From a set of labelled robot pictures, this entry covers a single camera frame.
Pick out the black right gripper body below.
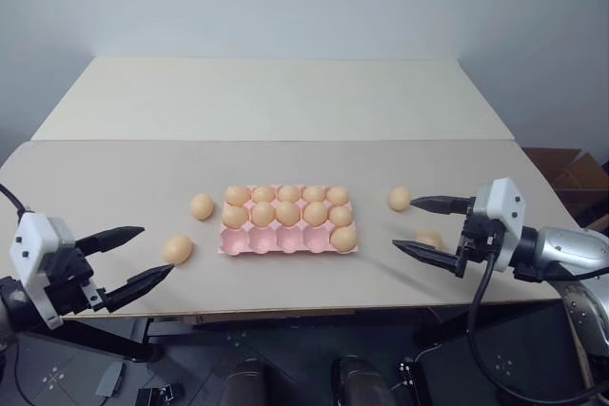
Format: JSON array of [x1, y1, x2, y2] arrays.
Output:
[[455, 208, 501, 280]]

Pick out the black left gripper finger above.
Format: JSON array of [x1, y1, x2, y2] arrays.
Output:
[[74, 225, 147, 258], [105, 263, 176, 314]]

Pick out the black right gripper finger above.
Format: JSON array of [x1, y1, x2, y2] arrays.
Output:
[[391, 240, 465, 280], [409, 195, 478, 217]]

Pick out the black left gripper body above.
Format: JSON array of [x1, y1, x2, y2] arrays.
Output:
[[44, 243, 109, 318]]

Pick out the pink egg tray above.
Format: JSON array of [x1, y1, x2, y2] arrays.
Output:
[[217, 184, 359, 258]]

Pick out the grey flat floor object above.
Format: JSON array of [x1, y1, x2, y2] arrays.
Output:
[[94, 359, 126, 398]]

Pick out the black box on floor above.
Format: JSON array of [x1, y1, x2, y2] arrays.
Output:
[[137, 382, 185, 406]]

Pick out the brown cardboard box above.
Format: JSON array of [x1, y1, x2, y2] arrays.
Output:
[[522, 146, 609, 236]]

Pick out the dark rounded shape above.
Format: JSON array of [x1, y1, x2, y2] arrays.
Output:
[[331, 355, 389, 406], [221, 357, 270, 406]]

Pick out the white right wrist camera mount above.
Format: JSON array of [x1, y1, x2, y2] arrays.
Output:
[[472, 177, 527, 274]]

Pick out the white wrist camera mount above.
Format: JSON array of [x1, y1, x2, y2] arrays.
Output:
[[9, 213, 76, 330], [472, 177, 527, 274]]

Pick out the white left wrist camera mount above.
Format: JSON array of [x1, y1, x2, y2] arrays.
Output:
[[9, 213, 76, 330]]

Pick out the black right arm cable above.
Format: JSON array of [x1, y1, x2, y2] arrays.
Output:
[[465, 253, 609, 400]]

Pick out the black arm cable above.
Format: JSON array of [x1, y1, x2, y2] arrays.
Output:
[[465, 253, 609, 400], [0, 182, 32, 218]]

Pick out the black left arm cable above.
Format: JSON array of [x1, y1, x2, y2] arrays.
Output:
[[0, 182, 32, 218]]

